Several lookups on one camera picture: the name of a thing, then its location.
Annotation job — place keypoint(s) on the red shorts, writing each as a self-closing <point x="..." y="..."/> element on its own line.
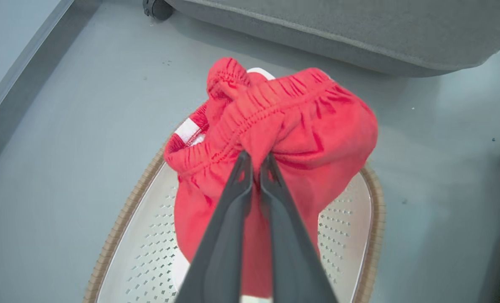
<point x="313" y="126"/>

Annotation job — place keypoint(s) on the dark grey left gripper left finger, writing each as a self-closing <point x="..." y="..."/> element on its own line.
<point x="222" y="248"/>

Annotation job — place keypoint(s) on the grey fabric sofa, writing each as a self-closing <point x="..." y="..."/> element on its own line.
<point x="359" y="29"/>

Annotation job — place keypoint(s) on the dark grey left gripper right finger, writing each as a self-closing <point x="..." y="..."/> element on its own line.
<point x="292" y="252"/>

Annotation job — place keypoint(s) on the red and white jersey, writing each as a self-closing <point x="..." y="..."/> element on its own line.
<point x="189" y="128"/>

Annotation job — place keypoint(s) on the white perforated laundry basket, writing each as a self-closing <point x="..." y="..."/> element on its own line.
<point x="149" y="252"/>

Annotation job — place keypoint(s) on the black caster wheel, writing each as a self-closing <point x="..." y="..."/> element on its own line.
<point x="158" y="8"/>

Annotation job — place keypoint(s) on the grey partition base rail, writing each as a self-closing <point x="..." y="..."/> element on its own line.
<point x="27" y="63"/>

